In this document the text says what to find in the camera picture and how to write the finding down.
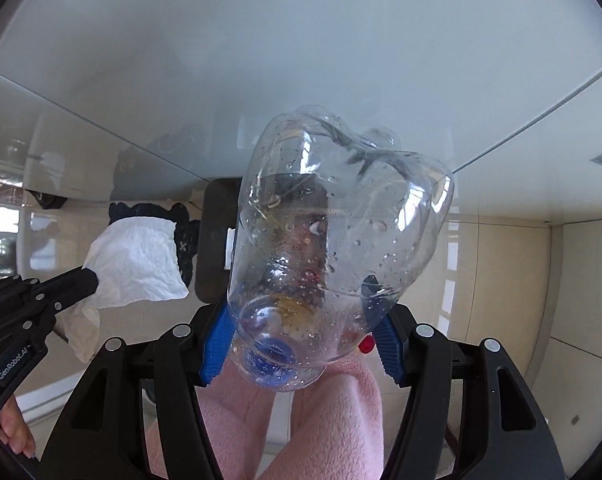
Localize clear plastic bottle blue cap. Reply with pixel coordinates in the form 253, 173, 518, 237
226, 104, 456, 392

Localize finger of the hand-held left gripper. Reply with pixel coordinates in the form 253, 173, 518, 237
28, 266, 100, 313

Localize black trash bin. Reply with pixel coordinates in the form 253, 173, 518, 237
195, 177, 332, 306

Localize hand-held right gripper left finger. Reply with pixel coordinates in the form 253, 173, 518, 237
35, 300, 237, 480

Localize person's left hand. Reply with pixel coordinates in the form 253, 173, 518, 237
0, 392, 36, 461

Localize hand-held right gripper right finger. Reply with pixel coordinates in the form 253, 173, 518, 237
360, 274, 567, 480

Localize black floor mat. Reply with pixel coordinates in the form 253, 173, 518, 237
108, 201, 202, 286

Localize white paper towel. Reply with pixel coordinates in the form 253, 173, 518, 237
61, 217, 189, 365

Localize person's pink fleece pants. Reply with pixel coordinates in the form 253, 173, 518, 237
146, 355, 384, 480

